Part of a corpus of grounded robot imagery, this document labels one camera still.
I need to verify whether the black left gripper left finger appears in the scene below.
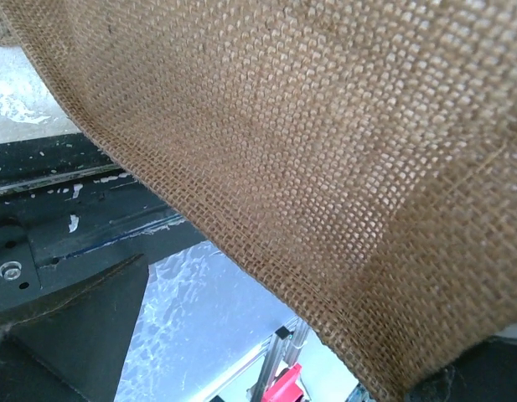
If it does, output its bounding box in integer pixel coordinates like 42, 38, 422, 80
0, 255, 148, 401

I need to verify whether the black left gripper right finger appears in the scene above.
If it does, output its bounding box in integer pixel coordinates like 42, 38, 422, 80
405, 324, 517, 401

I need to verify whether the brown burlap canvas bag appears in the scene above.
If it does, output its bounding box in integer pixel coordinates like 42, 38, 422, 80
0, 1, 517, 401

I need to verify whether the red plastic clamp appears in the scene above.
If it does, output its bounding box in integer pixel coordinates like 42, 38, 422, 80
261, 363, 304, 402

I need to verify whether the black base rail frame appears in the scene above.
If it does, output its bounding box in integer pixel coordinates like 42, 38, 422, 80
0, 133, 204, 313

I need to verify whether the aluminium extrusion frame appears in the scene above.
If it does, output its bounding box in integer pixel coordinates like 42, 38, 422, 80
192, 317, 312, 401

